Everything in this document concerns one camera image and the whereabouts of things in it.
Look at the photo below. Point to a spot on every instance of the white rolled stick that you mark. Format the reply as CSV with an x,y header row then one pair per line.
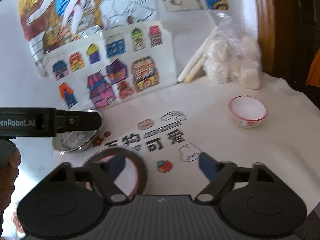
x,y
194,59

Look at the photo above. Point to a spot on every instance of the orange dress lady painting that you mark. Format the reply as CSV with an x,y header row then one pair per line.
x,y
314,72

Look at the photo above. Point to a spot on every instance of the person left hand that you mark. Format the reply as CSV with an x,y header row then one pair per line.
x,y
8,176

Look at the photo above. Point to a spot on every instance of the plastic bag of buns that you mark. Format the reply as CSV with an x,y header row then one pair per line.
x,y
231,55

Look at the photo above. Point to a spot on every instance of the brown wooden door frame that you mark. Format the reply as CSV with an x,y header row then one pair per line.
x,y
267,33

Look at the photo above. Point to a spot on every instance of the beige rolled stick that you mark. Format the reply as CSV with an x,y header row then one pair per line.
x,y
195,72

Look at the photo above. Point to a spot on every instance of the floral ceramic bowl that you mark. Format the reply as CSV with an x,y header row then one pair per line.
x,y
127,181
247,111

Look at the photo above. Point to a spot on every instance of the girl with fan drawing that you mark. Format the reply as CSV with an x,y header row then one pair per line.
x,y
50,24

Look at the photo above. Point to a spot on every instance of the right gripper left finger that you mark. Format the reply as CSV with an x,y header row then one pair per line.
x,y
103,176

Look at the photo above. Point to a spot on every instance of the large steel plate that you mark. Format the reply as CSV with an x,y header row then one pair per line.
x,y
76,141

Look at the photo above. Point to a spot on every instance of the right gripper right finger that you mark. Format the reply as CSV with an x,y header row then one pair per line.
x,y
220,176

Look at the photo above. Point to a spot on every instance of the white printed table cloth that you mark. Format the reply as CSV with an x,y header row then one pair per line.
x,y
170,127

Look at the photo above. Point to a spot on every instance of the houses drawing paper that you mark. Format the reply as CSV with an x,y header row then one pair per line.
x,y
112,66

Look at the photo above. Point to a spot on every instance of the deep steel bowl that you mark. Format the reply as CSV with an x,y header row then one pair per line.
x,y
107,153

